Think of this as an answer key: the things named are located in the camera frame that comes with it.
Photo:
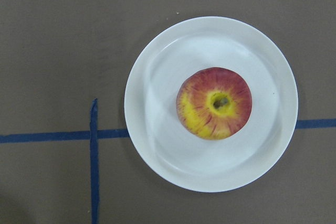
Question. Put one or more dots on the white plate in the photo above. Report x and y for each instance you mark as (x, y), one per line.
(168, 147)

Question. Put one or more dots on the red yellow apple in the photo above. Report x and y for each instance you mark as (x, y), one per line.
(214, 103)

